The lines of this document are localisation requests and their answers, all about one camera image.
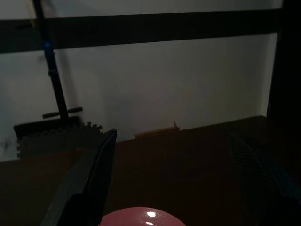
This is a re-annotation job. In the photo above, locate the black horizontal beam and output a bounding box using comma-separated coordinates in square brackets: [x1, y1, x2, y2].
[0, 8, 280, 54]

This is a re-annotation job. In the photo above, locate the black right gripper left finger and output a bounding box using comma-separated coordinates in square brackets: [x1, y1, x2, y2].
[40, 129, 118, 226]

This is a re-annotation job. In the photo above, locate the light wooden board piece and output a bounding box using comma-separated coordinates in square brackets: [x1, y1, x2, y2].
[134, 121, 181, 140]

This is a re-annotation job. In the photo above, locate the black pole stand with handles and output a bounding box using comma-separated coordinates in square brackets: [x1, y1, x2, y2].
[32, 0, 83, 120]

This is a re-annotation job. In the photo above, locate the black foam puzzle mat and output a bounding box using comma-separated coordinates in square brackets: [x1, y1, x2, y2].
[13, 115, 104, 158]

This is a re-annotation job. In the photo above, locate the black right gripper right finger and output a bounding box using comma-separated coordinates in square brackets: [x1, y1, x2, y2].
[227, 132, 301, 226]

